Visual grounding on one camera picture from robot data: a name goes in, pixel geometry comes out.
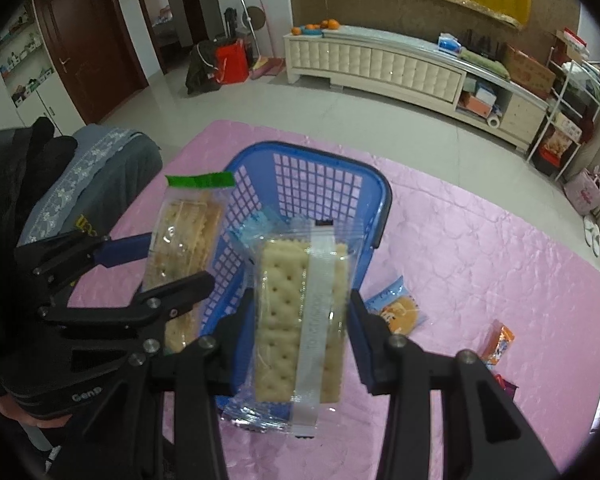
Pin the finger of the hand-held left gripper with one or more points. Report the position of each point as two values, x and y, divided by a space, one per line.
122 249
130 310

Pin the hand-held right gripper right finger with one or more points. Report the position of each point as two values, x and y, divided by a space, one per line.
362 350

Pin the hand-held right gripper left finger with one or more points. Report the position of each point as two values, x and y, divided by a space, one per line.
230 355

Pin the round cake packet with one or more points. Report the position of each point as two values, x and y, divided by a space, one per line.
397 310

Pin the cracker packet with green end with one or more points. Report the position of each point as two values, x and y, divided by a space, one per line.
185 240

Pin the cracker packet with white strip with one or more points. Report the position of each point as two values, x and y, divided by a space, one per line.
280 310

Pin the orange snack packet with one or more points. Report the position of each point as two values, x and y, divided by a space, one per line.
499 345

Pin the purple snack packet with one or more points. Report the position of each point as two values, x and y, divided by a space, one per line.
506 386

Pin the blue plastic basket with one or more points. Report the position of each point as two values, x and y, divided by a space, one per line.
305 185

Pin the person's left hand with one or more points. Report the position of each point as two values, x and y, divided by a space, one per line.
35 422

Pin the grey chair cover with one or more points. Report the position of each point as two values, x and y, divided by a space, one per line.
95 175

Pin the pink tablecloth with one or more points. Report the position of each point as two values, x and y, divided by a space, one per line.
455 270

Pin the black jacket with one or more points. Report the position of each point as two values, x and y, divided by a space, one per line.
10 185

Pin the black bag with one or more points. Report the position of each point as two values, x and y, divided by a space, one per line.
200 70

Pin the brown wooden door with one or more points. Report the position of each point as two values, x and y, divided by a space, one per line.
90 45

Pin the white display shelf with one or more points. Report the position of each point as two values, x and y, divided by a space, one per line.
22 60

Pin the broom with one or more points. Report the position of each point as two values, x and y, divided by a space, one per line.
270 62

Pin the mop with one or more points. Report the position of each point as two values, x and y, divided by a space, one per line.
249 30

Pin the pair of white slippers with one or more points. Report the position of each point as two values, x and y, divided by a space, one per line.
592 237

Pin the white paper roll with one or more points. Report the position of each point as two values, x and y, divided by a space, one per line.
493 122

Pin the small round brown disc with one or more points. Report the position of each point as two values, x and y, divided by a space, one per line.
257 16

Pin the orange box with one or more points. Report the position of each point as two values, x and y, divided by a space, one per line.
475 105

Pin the pink bag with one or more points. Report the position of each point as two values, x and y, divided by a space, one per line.
585 192

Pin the white tv cabinet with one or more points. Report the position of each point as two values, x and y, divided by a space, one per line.
380 67

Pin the green folded cloth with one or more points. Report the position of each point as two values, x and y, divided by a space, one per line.
485 65

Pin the white metal shelf rack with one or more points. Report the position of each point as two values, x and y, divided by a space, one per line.
570 110

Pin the blue tissue box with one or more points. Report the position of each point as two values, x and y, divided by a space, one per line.
450 44

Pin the brown cardboard box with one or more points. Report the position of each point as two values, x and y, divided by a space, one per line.
527 71

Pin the black router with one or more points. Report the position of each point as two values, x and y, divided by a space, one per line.
476 42

